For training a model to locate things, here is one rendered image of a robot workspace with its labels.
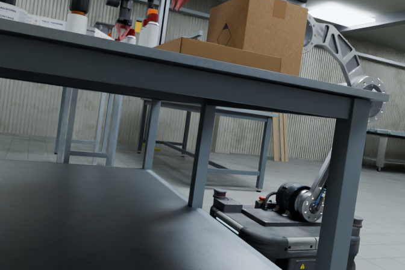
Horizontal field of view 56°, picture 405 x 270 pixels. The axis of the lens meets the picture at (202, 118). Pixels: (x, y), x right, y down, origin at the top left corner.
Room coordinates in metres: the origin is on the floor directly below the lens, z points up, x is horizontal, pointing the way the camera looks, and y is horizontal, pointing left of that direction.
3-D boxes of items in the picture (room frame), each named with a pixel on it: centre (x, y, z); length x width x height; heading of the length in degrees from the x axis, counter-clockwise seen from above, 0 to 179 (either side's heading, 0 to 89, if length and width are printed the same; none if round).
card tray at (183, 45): (1.01, 0.01, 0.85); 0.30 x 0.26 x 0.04; 23
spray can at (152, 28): (1.58, 0.25, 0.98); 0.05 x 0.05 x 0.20
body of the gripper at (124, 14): (1.89, 0.45, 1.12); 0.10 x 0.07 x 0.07; 24
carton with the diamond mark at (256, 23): (1.42, -0.14, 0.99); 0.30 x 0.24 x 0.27; 25
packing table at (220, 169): (4.53, 0.09, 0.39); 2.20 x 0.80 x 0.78; 24
